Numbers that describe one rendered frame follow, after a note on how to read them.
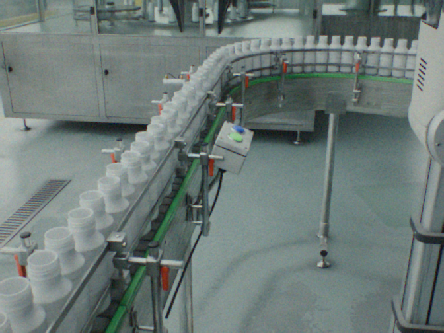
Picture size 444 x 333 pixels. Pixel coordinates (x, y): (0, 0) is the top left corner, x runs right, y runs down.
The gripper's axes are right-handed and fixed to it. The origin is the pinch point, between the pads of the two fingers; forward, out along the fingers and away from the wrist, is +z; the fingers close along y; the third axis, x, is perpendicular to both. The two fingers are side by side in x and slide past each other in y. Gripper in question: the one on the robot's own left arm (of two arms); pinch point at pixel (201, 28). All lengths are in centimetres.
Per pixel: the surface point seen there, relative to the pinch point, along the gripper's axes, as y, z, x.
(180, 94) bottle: -15, 24, 50
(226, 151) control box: 1.6, 30.9, 24.7
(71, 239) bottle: -12.1, 24.6, -28.9
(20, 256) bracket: -24.2, 32.9, -22.2
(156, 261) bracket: -2.5, 31.4, -21.9
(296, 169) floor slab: 23, 139, 279
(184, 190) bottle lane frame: -8.1, 40.9, 22.8
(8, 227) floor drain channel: -147, 142, 162
